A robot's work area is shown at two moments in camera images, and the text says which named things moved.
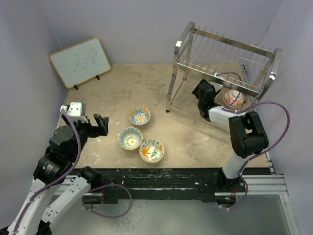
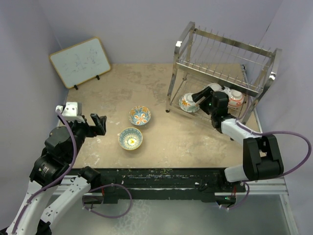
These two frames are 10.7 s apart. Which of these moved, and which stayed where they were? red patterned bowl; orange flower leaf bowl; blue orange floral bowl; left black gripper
Moved: orange flower leaf bowl
Stayed: red patterned bowl; left black gripper; blue orange floral bowl
